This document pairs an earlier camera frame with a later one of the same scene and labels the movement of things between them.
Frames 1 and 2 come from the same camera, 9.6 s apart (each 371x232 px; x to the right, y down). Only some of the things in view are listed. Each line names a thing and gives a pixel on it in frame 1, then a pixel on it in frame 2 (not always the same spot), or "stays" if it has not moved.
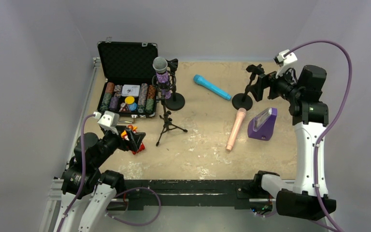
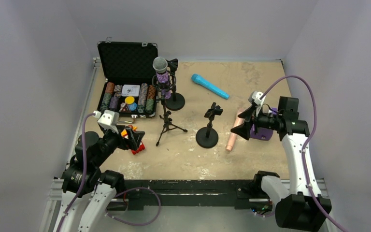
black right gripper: [267, 86] to [254, 118]
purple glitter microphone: [160, 65] stays
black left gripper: [125, 141] stays
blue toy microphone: [200, 80] stays
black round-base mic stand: [243, 100] to [207, 137]
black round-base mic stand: [177, 101] stays
